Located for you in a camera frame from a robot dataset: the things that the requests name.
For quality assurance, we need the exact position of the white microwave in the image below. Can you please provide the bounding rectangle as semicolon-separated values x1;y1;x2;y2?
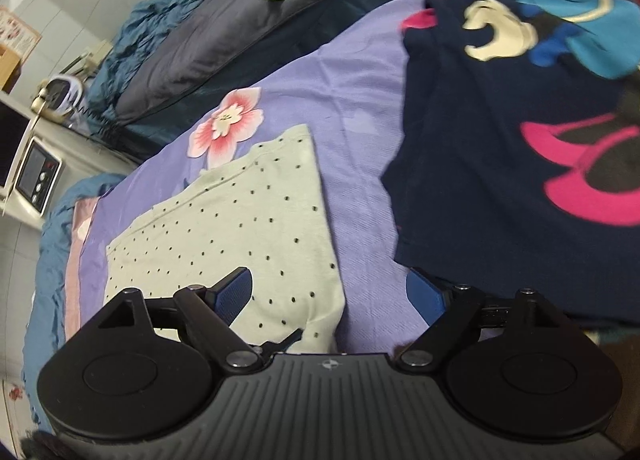
12;137;65;215

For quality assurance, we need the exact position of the navy cartoon print garment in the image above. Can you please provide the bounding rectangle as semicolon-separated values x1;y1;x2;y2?
380;0;640;328

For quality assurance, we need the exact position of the wall poster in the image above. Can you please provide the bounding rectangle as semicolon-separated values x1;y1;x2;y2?
0;5;42;61

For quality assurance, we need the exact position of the pale green dotted garment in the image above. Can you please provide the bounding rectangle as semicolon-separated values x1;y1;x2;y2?
104;123;347;355

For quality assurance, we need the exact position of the teal crinkled quilt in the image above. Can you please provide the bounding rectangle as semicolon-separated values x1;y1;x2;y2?
85;0;281;116

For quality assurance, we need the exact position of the dark grey pillow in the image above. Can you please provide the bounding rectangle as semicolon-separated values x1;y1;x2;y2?
115;0;351;123

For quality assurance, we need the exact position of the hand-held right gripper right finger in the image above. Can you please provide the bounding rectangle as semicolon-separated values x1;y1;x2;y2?
399;267;576;372

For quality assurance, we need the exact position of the white round alarm clock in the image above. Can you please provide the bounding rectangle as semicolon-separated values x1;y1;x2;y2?
31;75;86;118

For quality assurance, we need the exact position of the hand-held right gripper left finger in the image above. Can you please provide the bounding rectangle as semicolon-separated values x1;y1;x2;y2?
95;267;304;374

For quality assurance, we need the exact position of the purple floral bed sheet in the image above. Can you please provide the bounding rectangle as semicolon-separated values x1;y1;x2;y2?
62;0;640;356

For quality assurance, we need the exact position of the wooden box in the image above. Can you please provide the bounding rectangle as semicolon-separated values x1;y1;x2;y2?
0;44;23;94

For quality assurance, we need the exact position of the white cabinet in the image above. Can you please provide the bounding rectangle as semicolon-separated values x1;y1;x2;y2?
0;90;108;231

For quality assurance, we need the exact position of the blue blanket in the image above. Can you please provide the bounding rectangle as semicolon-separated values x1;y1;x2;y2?
21;173;128;436

